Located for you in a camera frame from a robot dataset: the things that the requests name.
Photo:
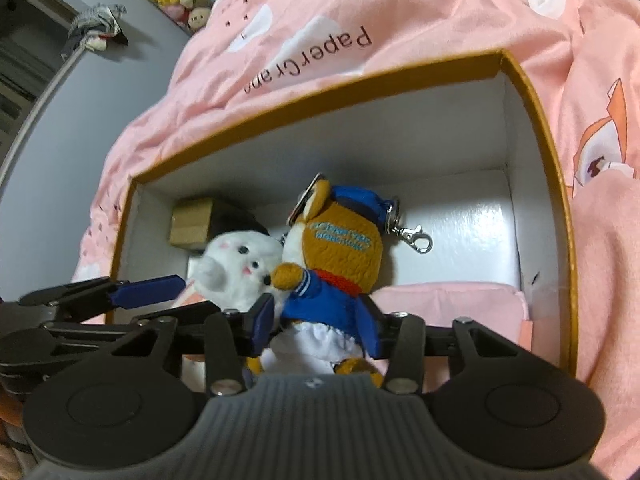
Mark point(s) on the brown plush toy blue outfit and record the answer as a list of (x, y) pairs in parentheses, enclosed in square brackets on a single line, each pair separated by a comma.
[(340, 255)]

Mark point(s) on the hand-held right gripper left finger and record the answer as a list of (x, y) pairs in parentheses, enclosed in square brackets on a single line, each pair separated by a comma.
[(260, 325)]

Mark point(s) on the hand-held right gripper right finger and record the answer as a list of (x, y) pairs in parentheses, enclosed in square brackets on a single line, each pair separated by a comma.
[(370, 332)]

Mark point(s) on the white pole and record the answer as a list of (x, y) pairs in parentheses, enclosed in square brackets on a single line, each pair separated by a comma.
[(35, 115)]

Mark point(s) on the pink pouch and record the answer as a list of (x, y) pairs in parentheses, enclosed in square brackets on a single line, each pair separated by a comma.
[(450, 310)]

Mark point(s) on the grey hanging cloth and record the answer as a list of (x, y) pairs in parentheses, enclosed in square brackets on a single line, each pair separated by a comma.
[(95, 27)]

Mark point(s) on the pink printed blanket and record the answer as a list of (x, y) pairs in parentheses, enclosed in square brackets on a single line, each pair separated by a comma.
[(400, 5)]

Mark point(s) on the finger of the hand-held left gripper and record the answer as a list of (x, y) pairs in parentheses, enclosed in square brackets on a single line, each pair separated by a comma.
[(145, 291), (125, 327)]

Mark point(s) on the orange cardboard box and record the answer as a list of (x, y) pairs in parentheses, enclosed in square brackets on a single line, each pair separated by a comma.
[(350, 105)]

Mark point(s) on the white plush bunny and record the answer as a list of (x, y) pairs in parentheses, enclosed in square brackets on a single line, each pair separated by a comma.
[(235, 265)]

